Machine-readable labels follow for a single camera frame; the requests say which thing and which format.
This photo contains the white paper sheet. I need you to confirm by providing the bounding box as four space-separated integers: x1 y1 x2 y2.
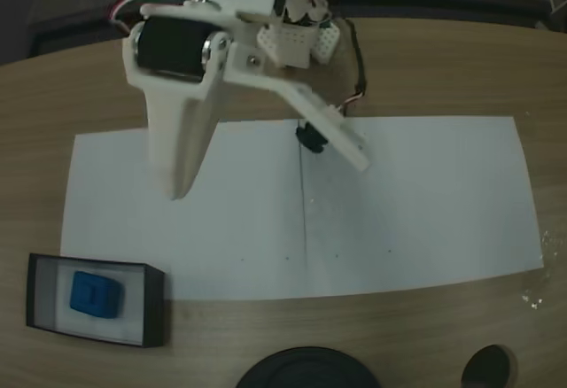
59 120 307 301
299 115 546 299

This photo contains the blue square block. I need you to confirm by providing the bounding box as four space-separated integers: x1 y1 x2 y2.
68 270 126 321

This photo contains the black round object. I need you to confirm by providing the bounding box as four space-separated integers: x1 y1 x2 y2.
237 345 382 388

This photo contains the black cable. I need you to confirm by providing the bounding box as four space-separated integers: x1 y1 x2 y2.
340 18 371 117

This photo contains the white mini breadboard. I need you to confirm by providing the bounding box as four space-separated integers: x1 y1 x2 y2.
256 22 312 70
309 19 342 64

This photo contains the dark box with white inside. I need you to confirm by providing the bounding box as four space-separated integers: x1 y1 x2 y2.
26 252 167 349

